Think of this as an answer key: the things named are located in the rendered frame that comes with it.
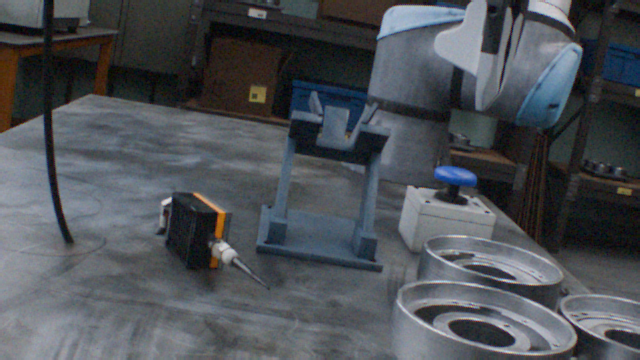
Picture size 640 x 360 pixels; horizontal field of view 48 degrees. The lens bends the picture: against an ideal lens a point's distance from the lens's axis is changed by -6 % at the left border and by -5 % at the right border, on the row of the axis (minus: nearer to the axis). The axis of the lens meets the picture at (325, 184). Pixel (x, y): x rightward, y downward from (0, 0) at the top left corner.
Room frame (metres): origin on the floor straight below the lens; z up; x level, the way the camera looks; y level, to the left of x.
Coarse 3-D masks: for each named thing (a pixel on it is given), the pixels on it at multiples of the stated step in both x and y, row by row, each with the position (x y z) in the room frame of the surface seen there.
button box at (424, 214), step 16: (416, 192) 0.69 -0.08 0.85; (432, 192) 0.70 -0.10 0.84; (416, 208) 0.66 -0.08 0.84; (432, 208) 0.64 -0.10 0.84; (448, 208) 0.65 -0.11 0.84; (464, 208) 0.66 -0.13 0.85; (480, 208) 0.67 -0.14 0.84; (400, 224) 0.71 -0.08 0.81; (416, 224) 0.64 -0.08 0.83; (432, 224) 0.64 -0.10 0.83; (448, 224) 0.65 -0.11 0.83; (464, 224) 0.65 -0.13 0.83; (480, 224) 0.65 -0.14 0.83; (416, 240) 0.64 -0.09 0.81
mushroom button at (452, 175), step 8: (440, 168) 0.68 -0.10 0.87; (448, 168) 0.68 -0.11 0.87; (456, 168) 0.68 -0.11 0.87; (440, 176) 0.67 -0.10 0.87; (448, 176) 0.66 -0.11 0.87; (456, 176) 0.66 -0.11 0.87; (464, 176) 0.66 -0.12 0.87; (472, 176) 0.67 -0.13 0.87; (448, 184) 0.68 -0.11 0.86; (456, 184) 0.66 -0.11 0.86; (464, 184) 0.66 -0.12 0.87; (472, 184) 0.67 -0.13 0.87; (448, 192) 0.68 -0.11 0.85; (456, 192) 0.68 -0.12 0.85
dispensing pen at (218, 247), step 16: (176, 192) 0.53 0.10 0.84; (176, 208) 0.52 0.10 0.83; (192, 208) 0.50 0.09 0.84; (208, 208) 0.50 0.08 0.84; (160, 224) 0.56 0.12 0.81; (176, 224) 0.51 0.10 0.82; (192, 224) 0.49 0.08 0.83; (208, 224) 0.50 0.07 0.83; (176, 240) 0.51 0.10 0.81; (192, 240) 0.49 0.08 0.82; (208, 240) 0.49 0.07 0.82; (224, 240) 0.49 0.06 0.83; (176, 256) 0.51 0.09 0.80; (192, 256) 0.49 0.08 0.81; (208, 256) 0.50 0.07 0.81; (224, 256) 0.47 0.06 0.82
